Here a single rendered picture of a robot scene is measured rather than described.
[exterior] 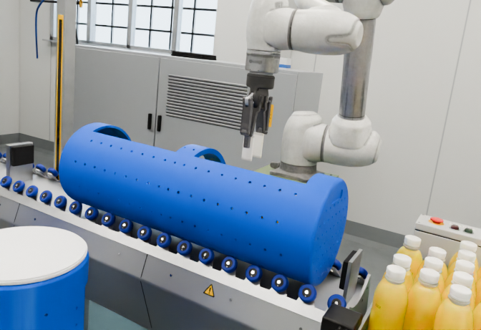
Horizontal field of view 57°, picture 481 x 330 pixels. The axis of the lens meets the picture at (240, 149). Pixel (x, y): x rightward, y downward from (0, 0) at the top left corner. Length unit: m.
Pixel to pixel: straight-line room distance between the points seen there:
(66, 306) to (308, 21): 0.85
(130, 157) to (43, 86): 5.01
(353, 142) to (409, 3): 2.37
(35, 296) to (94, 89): 2.91
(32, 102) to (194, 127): 3.64
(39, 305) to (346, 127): 1.20
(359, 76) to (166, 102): 1.90
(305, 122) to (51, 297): 1.16
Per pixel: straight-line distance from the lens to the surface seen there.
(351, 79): 1.71
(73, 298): 1.09
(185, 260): 1.31
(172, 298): 1.35
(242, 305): 1.23
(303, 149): 1.81
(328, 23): 1.12
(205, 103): 3.13
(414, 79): 3.94
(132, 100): 3.54
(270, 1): 1.17
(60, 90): 2.21
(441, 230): 1.38
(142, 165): 1.32
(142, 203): 1.31
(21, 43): 6.63
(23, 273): 1.03
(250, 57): 1.17
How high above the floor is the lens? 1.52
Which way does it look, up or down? 12 degrees down
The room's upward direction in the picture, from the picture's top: 6 degrees clockwise
